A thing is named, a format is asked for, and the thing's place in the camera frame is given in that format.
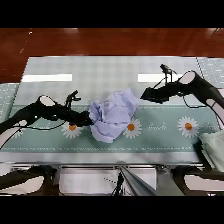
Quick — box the pale green garment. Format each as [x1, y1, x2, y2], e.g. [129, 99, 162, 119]
[199, 129, 224, 173]

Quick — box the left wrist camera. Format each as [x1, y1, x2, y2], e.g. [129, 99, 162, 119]
[65, 89, 82, 110]

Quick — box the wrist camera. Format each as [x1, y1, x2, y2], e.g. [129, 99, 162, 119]
[159, 63, 179, 85]
[65, 89, 82, 110]

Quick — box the lilac shirt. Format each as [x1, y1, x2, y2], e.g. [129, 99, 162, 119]
[87, 87, 141, 145]

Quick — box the silver frame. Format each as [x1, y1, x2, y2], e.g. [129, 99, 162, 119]
[0, 161, 224, 197]

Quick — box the black garment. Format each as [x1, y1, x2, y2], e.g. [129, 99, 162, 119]
[192, 139, 214, 172]

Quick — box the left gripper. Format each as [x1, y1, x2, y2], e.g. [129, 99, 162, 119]
[64, 110, 95, 128]

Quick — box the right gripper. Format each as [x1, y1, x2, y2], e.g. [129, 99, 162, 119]
[140, 83, 175, 105]

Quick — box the black cable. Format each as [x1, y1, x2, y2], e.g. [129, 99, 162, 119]
[110, 171, 126, 197]
[182, 94, 208, 110]
[19, 121, 70, 132]

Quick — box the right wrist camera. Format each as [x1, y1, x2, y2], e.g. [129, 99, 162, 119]
[159, 63, 179, 85]

